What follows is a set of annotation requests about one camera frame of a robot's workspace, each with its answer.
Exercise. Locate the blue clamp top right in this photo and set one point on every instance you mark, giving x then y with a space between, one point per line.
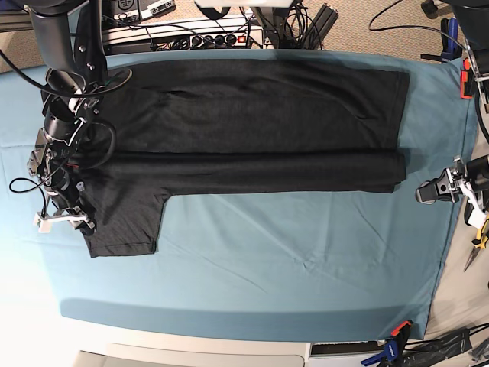
450 49

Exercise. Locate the yellow handled pliers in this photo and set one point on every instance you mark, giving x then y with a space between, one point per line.
479 243

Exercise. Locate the black aluminium extrusion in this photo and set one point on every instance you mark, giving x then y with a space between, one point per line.
319 27

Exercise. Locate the black computer mouse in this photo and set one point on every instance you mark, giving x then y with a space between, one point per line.
468 214

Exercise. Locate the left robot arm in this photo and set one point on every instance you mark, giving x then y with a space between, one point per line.
472 18

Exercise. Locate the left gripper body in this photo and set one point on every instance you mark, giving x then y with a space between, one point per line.
469 179

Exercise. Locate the teal table cloth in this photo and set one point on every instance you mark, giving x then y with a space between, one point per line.
295 267

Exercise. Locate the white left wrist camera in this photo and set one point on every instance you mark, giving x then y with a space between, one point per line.
480 218

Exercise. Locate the dark grey T-shirt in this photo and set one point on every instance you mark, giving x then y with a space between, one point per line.
189 127

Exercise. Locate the blue clamp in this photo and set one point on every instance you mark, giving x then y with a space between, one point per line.
389 353
450 49

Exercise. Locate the orange black clamp top right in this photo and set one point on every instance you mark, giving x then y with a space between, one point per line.
468 85

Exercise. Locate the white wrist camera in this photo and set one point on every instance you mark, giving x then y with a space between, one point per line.
480 218
42 223

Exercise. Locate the white power strip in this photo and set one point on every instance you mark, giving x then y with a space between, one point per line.
198 35

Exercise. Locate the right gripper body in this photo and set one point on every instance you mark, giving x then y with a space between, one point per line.
72 206

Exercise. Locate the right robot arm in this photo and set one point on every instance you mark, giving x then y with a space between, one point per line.
72 138

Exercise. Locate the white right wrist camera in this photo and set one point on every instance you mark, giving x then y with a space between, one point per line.
42 223

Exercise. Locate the orange black clamp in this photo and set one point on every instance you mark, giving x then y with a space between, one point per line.
402 331
468 85

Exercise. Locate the blue clamp bottom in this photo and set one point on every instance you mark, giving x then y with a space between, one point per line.
389 353

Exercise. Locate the orange black clamp bottom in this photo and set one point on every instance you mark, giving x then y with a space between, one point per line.
402 331

